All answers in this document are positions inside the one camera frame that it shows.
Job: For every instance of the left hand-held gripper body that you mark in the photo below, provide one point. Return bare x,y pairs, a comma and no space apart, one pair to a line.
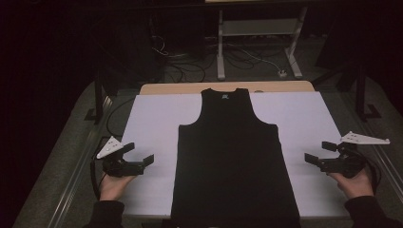
120,166

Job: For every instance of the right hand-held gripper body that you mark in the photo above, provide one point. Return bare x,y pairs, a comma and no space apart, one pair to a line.
345,163

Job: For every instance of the black tank top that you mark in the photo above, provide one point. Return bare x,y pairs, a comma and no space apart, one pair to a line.
234,158

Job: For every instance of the person's left hand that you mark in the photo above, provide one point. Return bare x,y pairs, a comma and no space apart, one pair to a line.
114,186

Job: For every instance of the person's right hand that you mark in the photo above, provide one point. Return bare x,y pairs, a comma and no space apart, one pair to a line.
355,186

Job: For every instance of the white table cover sheet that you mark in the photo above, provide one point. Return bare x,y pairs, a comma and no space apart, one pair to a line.
152,126

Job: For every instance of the black metal stand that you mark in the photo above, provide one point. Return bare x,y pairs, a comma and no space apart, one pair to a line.
361,91
99,95

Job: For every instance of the light wooden table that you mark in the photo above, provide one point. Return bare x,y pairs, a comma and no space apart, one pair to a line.
177,88

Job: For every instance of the white plug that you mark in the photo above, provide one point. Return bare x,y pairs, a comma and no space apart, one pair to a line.
282,73

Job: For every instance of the metal floor rail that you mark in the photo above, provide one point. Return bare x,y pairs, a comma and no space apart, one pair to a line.
76,177
385,164

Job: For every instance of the grey metal desk frame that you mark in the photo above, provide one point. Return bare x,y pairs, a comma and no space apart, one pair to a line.
259,27

